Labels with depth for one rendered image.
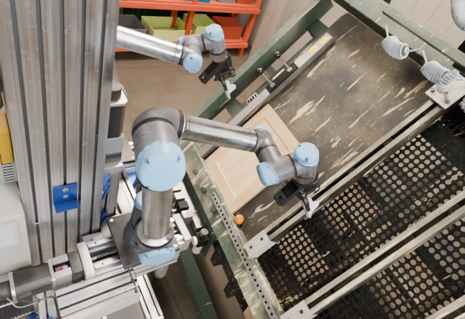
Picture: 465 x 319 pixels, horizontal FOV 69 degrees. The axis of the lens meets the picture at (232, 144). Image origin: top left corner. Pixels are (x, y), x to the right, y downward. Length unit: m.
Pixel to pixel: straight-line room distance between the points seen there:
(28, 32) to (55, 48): 0.06
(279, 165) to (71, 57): 0.63
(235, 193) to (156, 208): 0.86
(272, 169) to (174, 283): 1.61
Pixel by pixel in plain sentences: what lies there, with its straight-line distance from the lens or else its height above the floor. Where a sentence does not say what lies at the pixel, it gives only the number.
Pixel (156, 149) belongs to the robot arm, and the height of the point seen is 1.68.
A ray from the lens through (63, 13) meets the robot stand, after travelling 0.89.
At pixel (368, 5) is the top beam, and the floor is 1.89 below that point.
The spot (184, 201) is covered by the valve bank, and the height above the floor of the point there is 0.77.
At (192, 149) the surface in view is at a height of 0.89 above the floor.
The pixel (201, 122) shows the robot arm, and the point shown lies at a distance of 0.99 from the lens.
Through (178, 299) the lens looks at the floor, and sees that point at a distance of 2.47.
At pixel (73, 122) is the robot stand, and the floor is 1.54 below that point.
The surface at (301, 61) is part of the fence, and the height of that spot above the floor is 1.54.
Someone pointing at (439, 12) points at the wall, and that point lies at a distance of 3.77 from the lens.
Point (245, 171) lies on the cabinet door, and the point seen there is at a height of 1.04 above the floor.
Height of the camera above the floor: 2.23
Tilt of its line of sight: 39 degrees down
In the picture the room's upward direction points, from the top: 23 degrees clockwise
